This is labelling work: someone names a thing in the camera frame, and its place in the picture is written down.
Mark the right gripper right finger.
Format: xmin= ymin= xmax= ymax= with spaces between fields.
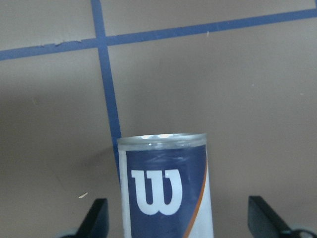
xmin=248 ymin=195 xmax=317 ymax=238

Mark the clear tennis ball can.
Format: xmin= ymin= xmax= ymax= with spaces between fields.
xmin=117 ymin=133 xmax=214 ymax=238

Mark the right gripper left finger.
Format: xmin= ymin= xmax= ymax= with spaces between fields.
xmin=56 ymin=198 xmax=108 ymax=238

